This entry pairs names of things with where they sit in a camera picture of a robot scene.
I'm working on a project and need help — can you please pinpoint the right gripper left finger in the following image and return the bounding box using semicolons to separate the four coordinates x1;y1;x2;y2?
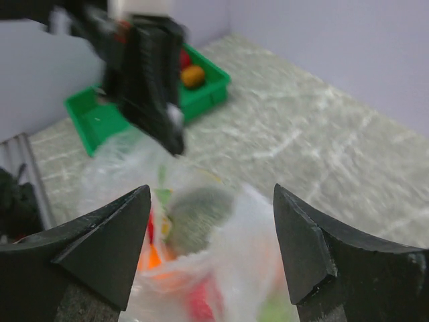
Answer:
1;186;151;321

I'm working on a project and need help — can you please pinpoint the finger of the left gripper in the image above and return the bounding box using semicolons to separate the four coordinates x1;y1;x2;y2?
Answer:
100;23;185;156

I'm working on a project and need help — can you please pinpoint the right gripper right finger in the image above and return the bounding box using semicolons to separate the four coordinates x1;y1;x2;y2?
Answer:
273;185;428;321

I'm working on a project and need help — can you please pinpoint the red fake apple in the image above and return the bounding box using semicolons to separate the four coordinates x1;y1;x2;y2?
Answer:
186;276;223;321
180;49;192;70

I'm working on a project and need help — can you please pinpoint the small brown-orange fake fruit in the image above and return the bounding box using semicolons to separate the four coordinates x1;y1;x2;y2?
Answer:
180;64;206;89

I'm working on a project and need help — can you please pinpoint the orange fake tangerine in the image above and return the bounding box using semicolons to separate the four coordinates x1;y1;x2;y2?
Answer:
136;244;178;284

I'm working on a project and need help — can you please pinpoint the light green fake fruit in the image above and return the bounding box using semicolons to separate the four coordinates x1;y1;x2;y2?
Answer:
257;294;297;322

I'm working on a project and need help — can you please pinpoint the green fake melon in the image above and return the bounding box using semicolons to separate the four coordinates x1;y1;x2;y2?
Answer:
166;185;235;256

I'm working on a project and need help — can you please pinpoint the clear lemon-print plastic bag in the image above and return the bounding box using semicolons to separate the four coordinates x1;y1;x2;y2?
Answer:
79;131;298;321

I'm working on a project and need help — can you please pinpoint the green plastic tray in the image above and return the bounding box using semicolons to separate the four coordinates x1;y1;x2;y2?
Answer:
63;42;232;158

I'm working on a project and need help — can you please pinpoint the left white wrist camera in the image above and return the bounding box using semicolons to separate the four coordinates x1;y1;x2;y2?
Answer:
107;0;174;19

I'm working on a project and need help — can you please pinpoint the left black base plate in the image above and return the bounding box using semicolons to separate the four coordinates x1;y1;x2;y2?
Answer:
1;163;43;244

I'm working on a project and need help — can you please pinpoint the aluminium mounting rail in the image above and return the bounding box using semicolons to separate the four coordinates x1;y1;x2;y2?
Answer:
1;133;56;230

